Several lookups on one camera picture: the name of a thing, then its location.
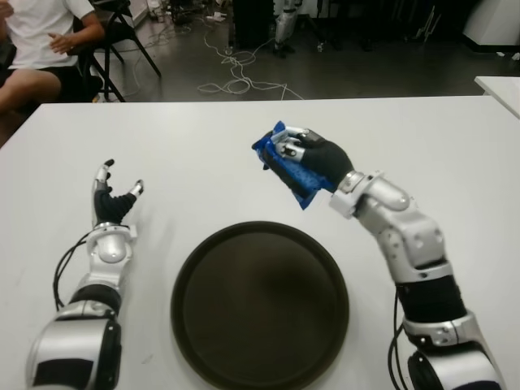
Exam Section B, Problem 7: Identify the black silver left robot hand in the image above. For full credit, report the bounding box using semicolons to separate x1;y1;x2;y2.
91;159;145;228

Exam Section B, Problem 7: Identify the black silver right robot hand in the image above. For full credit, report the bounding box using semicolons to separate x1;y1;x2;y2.
261;126;354;197

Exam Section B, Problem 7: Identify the blue Oreo cookie packet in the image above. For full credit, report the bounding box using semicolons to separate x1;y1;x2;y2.
250;120;336;211

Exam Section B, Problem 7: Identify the silver humanoid robot leg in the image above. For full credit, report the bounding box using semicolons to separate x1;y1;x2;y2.
272;0;300;56

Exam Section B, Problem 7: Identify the black cabinet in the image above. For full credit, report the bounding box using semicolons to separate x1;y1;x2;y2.
231;0;277;49

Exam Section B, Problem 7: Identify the round dark brown tray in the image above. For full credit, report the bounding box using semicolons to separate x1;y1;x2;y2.
170;220;350;390

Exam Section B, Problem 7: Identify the black folding chair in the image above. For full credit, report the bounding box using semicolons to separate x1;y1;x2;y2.
71;0;163;102

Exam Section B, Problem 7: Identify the seated person in white shirt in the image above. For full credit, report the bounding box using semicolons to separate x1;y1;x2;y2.
0;0;107;113

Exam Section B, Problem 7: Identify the white side table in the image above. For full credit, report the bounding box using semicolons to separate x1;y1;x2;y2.
474;75;520;121

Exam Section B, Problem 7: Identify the white machine base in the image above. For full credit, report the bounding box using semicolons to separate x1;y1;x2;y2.
462;0;520;46

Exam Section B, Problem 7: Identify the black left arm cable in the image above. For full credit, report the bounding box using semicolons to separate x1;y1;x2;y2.
54;235;89;310

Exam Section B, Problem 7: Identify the white cable on floor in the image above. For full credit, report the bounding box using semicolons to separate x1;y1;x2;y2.
197;11;306;101

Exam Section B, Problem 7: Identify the black right elbow cable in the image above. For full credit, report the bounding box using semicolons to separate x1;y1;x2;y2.
388;284;410;390

